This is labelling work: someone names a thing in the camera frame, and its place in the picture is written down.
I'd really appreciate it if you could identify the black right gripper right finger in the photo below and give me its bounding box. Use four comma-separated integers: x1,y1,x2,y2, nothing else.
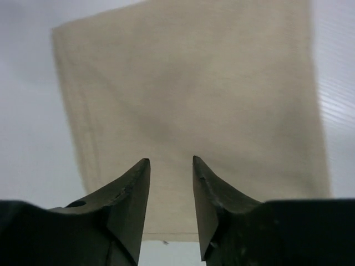
192,156,354,265

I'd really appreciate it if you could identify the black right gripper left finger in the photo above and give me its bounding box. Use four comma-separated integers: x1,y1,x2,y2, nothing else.
1,158,150,265

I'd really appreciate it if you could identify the beige cloth napkin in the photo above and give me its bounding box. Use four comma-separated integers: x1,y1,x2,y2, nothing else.
52,1,331,242

